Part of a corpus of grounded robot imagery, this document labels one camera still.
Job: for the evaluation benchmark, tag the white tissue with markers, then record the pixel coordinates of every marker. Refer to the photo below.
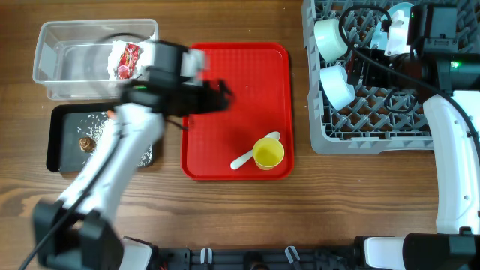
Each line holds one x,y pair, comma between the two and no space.
145,57

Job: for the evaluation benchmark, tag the white plastic spoon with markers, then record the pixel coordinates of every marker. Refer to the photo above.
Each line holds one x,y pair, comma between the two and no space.
240,161

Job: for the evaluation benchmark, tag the light blue plate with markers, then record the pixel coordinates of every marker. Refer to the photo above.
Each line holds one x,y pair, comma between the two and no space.
379,39

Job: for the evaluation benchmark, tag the light blue bowl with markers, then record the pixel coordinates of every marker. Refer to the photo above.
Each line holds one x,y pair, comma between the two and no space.
337,90

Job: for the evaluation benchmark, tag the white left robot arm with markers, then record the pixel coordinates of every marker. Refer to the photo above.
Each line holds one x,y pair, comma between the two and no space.
76,231

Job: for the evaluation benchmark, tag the brown mushroom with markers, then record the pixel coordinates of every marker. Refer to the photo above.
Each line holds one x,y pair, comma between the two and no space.
87,144

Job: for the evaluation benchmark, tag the yellow cup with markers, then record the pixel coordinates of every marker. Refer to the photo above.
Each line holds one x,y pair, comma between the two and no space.
268,153

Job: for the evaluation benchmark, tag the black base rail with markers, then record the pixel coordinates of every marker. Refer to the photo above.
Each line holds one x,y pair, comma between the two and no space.
287,258

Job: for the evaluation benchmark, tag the mint green bowl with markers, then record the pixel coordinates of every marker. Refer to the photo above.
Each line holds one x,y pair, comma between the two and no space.
328,39

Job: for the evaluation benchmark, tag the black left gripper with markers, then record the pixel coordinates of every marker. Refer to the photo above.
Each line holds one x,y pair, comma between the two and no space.
200,101

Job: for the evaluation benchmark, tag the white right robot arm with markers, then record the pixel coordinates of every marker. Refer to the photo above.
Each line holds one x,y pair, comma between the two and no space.
447,85

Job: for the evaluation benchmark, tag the black tray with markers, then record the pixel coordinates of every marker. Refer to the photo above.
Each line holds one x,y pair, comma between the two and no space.
64,154

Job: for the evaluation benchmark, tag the orange carrot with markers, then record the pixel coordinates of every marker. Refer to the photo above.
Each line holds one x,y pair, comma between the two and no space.
110,114

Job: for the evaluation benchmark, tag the clear plastic bin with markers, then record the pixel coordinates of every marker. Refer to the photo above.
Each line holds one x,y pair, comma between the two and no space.
70,59

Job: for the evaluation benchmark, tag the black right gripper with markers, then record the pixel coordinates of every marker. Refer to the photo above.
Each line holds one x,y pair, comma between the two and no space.
370,79

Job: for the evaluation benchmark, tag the red snack wrapper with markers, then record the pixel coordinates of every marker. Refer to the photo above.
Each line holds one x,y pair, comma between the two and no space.
127,62

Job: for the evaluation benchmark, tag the red serving tray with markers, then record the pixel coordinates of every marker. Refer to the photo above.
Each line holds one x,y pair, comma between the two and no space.
258,74

